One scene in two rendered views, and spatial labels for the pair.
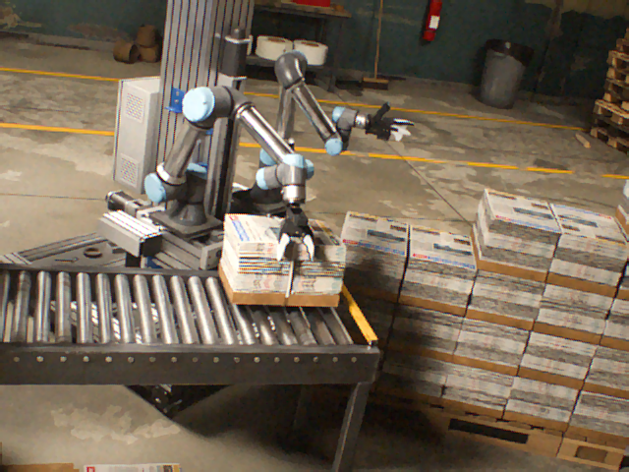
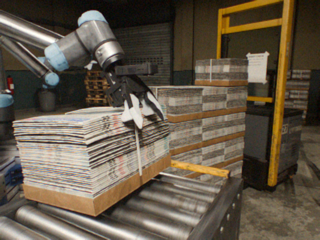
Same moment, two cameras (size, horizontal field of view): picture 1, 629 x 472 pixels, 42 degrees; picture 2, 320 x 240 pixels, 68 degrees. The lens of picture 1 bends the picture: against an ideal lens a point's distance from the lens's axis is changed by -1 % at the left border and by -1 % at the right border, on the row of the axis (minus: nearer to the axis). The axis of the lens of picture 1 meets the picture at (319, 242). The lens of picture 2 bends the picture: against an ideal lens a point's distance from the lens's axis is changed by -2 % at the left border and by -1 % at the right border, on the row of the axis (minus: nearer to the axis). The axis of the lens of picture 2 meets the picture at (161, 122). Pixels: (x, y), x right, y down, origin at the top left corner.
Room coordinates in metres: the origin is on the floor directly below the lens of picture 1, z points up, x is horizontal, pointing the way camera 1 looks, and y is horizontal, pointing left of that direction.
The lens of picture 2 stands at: (1.92, 0.46, 1.15)
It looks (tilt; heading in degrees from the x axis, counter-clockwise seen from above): 11 degrees down; 319
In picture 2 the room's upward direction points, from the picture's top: straight up
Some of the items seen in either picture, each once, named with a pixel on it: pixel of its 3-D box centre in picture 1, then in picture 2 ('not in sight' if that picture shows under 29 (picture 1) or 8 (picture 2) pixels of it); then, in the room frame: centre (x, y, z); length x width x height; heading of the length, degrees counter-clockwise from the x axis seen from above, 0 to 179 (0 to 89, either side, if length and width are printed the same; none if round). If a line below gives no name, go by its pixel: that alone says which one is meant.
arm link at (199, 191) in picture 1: (190, 181); not in sight; (3.05, 0.55, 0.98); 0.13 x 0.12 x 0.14; 144
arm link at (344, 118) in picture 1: (345, 117); (46, 63); (3.56, -0.01, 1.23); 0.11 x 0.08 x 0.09; 81
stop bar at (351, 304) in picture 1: (354, 309); (174, 163); (2.57, -0.17, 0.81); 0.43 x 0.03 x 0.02; 20
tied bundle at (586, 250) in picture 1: (580, 248); (197, 100); (3.26, -1.10, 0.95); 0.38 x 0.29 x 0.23; 177
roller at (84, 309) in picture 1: (84, 311); not in sight; (2.26, 0.70, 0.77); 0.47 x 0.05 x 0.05; 20
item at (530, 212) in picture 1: (521, 209); (172, 87); (3.26, -0.81, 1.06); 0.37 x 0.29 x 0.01; 179
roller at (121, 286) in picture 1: (125, 312); not in sight; (2.31, 0.58, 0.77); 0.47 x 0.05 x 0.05; 20
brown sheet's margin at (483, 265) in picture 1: (506, 252); (171, 114); (3.27, -0.80, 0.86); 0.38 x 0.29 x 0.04; 179
